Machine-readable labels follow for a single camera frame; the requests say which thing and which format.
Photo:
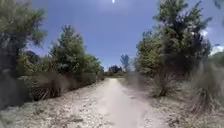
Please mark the slender green tree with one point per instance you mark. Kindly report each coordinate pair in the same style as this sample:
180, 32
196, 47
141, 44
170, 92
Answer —
125, 62

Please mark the dry brown scrub strip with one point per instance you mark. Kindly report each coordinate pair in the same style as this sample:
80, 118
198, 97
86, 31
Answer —
50, 86

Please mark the row of green trees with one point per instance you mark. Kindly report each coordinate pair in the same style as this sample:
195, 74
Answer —
68, 53

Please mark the dry grass verge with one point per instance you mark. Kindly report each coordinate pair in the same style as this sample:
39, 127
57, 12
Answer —
196, 100

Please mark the row of trees and bushes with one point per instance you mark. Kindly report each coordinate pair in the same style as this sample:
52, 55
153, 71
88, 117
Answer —
176, 43

